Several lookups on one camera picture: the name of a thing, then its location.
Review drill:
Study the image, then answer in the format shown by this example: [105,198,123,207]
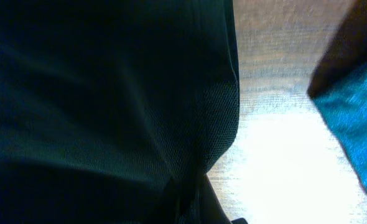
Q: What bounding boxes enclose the blue denim jeans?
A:
[313,62,367,192]

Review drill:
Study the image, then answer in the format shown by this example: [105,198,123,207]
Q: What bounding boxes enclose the black t-shirt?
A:
[0,0,239,223]

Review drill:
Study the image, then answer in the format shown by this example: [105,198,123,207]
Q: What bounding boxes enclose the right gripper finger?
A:
[198,175,248,224]

